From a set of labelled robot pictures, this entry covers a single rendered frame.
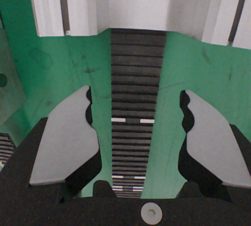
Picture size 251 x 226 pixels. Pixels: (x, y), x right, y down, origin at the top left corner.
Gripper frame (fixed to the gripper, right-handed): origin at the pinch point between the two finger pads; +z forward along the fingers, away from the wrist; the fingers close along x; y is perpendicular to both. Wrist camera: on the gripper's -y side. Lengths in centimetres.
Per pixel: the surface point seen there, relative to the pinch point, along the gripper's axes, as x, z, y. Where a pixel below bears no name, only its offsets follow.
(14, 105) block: -13.9, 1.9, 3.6
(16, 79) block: -13.9, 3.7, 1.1
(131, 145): 0.0, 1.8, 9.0
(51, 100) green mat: -10.4, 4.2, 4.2
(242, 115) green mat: 15.8, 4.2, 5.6
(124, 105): -1.0, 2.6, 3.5
